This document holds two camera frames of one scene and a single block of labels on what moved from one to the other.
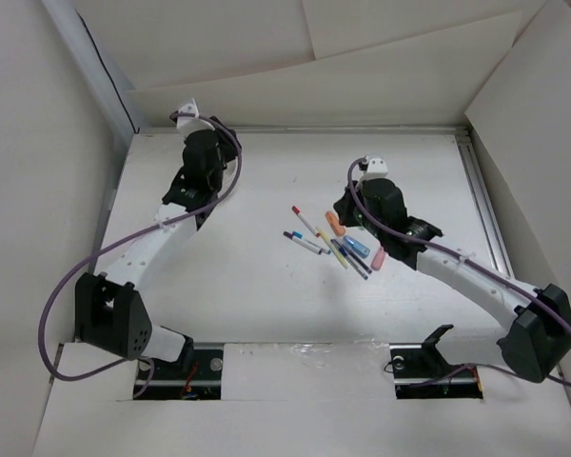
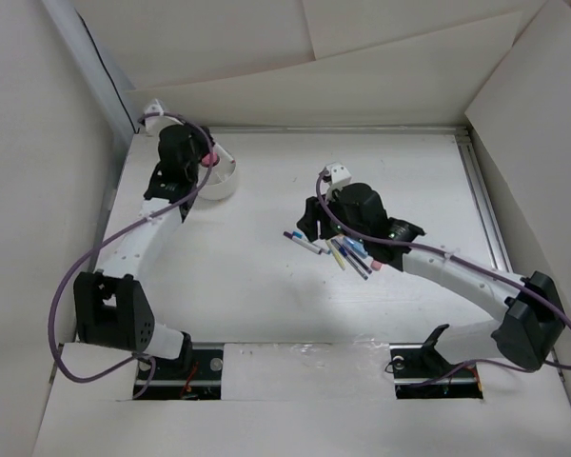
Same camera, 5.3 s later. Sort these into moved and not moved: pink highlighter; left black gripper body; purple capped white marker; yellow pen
Moved: left black gripper body
Not moved: purple capped white marker; yellow pen; pink highlighter
